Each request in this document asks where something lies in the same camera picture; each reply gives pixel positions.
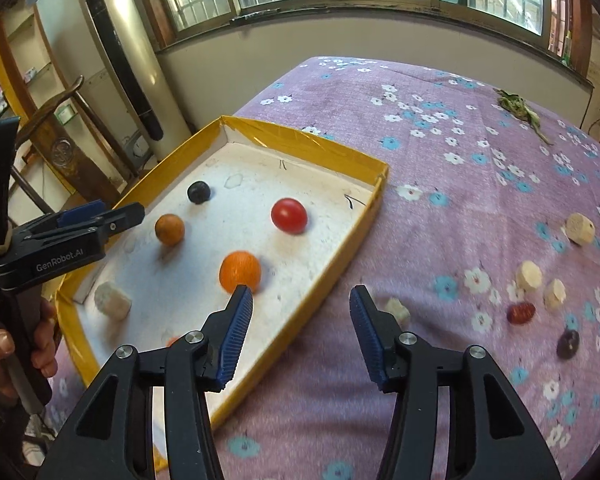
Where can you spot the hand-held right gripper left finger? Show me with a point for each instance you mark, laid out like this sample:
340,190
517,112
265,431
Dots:
237,330

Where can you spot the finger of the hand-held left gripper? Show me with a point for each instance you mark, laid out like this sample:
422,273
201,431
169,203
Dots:
80,214
122,217

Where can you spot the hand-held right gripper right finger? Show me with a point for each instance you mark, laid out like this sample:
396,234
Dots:
367,330

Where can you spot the white food chunk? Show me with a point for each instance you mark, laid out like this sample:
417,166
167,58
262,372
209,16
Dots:
112,301
397,310

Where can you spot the dull orange round fruit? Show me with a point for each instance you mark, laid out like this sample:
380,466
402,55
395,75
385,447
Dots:
169,229

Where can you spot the orange tangerine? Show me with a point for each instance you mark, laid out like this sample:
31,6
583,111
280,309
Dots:
239,270
173,342

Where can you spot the dark blue round fruit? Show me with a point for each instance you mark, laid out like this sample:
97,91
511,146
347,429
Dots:
199,192

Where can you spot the red tomato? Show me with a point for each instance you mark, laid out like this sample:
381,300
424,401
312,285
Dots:
289,215

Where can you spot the dark red date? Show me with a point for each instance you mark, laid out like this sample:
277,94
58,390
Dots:
521,313

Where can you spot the beige round food chunk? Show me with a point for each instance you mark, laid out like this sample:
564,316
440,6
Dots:
528,276
580,229
555,294

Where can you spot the yellow cardboard box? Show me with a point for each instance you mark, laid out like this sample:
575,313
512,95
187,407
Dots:
330,152

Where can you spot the dark purple plum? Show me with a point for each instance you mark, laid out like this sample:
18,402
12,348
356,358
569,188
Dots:
568,343

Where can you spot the wooden chair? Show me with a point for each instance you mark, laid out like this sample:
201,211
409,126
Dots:
75,160

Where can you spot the purple floral tablecloth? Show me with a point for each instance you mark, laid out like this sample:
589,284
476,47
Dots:
455,185

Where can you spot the tall standing air conditioner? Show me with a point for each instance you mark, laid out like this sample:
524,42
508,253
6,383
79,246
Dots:
130,35

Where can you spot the green leaves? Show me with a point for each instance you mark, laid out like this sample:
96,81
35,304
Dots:
515,105

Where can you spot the green bottle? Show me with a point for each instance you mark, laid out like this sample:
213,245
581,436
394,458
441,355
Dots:
566,47

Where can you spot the yellow framed wall shelf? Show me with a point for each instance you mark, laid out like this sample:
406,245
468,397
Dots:
2,60

